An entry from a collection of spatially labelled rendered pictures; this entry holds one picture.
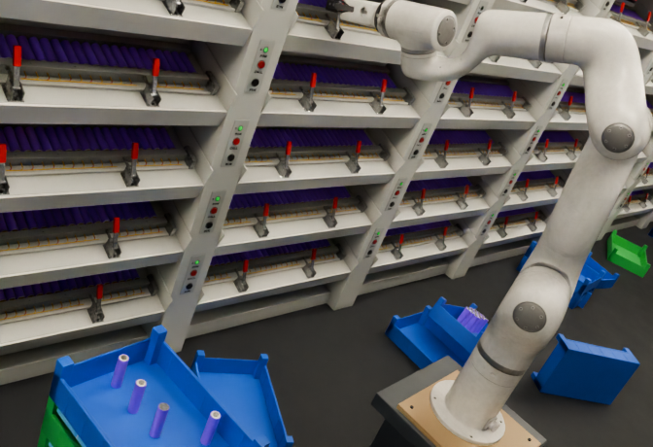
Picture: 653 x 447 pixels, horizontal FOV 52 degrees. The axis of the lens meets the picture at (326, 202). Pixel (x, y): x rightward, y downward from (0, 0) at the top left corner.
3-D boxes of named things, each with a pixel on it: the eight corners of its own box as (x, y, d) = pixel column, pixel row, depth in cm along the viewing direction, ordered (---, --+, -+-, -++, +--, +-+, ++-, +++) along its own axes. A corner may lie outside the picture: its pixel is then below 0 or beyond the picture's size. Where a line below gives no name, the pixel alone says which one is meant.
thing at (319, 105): (412, 128, 198) (440, 94, 190) (252, 126, 155) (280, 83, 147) (377, 81, 206) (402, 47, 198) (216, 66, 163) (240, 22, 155)
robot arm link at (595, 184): (498, 313, 142) (514, 286, 156) (551, 340, 138) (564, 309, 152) (600, 93, 122) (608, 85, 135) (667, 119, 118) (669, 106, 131)
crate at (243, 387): (284, 464, 163) (294, 442, 160) (204, 465, 155) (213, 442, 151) (258, 374, 187) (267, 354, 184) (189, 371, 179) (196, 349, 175)
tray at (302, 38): (438, 69, 190) (460, 44, 184) (277, 50, 147) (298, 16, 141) (401, 22, 198) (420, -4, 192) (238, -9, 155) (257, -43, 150)
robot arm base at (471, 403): (518, 431, 158) (556, 375, 150) (471, 456, 146) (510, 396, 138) (462, 375, 170) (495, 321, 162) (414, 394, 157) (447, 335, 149)
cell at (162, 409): (162, 412, 103) (153, 441, 106) (172, 408, 105) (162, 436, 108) (155, 404, 104) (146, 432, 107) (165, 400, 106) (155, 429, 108)
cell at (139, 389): (140, 411, 110) (149, 383, 108) (131, 416, 109) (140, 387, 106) (134, 404, 111) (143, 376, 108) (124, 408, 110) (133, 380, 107)
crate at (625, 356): (609, 405, 237) (599, 389, 244) (640, 363, 228) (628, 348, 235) (539, 392, 228) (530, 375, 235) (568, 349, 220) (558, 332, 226)
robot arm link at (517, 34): (547, 85, 137) (409, 68, 150) (558, 8, 129) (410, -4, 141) (537, 102, 130) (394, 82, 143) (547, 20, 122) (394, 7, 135)
